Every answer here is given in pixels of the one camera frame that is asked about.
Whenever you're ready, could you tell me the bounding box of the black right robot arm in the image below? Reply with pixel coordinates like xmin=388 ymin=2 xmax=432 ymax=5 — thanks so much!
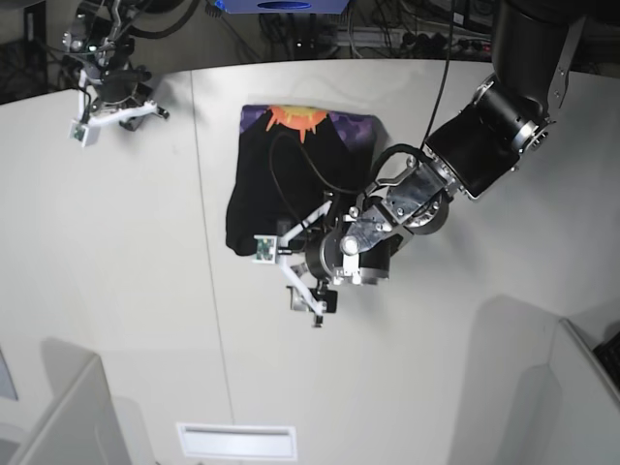
xmin=61 ymin=0 xmax=200 ymax=146

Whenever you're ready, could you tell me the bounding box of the black equipment rack post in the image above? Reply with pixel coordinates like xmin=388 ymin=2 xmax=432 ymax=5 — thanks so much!
xmin=23 ymin=1 xmax=48 ymax=95

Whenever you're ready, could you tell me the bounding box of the blue box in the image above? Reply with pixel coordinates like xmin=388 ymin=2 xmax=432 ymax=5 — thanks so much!
xmin=214 ymin=0 xmax=349 ymax=15

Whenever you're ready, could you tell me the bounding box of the white table grommet plate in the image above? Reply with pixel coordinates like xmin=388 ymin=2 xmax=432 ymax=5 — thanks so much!
xmin=176 ymin=422 xmax=298 ymax=461

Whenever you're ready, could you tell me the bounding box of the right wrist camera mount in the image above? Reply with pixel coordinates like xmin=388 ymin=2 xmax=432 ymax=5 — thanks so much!
xmin=68 ymin=70 xmax=170 ymax=148

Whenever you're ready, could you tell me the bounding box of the white power strip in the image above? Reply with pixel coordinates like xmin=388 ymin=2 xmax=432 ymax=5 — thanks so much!
xmin=327 ymin=26 xmax=491 ymax=58

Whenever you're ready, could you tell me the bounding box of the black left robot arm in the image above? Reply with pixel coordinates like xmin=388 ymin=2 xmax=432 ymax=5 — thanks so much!
xmin=274 ymin=1 xmax=588 ymax=291

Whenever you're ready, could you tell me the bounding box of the black T-shirt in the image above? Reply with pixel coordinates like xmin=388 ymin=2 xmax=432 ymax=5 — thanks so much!
xmin=226 ymin=104 xmax=381 ymax=257

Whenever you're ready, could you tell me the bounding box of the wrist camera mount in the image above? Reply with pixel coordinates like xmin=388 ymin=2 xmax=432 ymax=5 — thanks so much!
xmin=253 ymin=191 xmax=343 ymax=328
xmin=68 ymin=70 xmax=170 ymax=148

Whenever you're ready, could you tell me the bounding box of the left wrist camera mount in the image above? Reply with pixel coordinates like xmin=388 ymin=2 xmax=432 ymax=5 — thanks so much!
xmin=253 ymin=191 xmax=343 ymax=328

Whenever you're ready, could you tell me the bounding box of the white partition panel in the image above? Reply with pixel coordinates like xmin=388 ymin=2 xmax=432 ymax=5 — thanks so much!
xmin=1 ymin=340 xmax=156 ymax=464
xmin=454 ymin=317 xmax=620 ymax=465

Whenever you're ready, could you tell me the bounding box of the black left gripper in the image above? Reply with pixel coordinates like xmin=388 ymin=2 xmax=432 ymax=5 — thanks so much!
xmin=304 ymin=216 xmax=412 ymax=286

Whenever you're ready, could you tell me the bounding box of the black keyboard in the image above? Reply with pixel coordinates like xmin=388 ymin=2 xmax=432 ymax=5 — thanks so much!
xmin=594 ymin=333 xmax=620 ymax=388

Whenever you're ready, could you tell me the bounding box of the white partition panel right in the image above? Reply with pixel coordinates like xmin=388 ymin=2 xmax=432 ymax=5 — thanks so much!
xmin=454 ymin=317 xmax=620 ymax=465

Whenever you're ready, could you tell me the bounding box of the white partition panel left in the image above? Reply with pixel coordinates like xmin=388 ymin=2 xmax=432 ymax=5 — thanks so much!
xmin=1 ymin=340 xmax=156 ymax=464

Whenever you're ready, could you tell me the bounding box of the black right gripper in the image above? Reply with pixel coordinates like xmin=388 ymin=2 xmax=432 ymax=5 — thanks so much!
xmin=94 ymin=67 xmax=153 ymax=118

